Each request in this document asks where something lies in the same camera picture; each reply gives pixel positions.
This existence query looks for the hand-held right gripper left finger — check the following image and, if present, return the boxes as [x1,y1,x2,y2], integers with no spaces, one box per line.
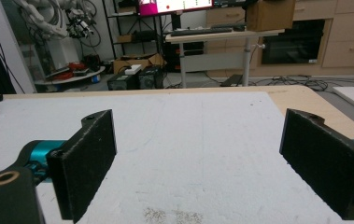
[46,108,118,224]

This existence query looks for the computer monitor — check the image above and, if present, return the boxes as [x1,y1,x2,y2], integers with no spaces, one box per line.
[137,0,215,17]

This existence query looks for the open cardboard box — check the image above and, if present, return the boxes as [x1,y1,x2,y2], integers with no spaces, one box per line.
[112,52,166,76]

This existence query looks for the white foam mat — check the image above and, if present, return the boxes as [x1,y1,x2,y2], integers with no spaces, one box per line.
[0,91,354,224]

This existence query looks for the black keyboard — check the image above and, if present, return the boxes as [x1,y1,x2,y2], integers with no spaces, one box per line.
[170,27,234,37]

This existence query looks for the red tool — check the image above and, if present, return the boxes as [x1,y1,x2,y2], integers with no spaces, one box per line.
[52,62,89,81]

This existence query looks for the white-legged standing desk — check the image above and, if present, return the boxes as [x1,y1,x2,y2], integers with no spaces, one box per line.
[164,28,286,89]

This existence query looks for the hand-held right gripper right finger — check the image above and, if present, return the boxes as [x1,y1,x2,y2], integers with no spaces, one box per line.
[279,108,354,221]

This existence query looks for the round white table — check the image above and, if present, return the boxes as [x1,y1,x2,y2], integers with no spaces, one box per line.
[34,65,106,87]

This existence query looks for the black metal shelf rack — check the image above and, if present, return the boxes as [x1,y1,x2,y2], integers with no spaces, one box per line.
[102,0,173,61]

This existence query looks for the black computer tower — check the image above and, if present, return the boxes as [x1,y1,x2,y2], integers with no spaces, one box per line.
[164,40,205,74]

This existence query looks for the black equipment box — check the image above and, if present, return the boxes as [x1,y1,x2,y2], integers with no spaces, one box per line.
[138,65,165,90]
[106,73,140,91]

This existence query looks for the flat black floor pad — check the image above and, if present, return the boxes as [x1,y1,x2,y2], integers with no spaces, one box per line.
[219,73,245,88]

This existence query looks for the light wooden cabinet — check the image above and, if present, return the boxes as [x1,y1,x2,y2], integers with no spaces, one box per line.
[205,0,354,77]

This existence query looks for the small white box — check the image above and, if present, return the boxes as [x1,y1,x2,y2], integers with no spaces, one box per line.
[123,63,143,76]

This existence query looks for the black floor cables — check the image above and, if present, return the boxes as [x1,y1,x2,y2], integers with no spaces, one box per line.
[248,74,354,92]

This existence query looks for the closed cardboard box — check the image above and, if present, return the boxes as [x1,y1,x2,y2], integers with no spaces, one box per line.
[246,0,297,33]

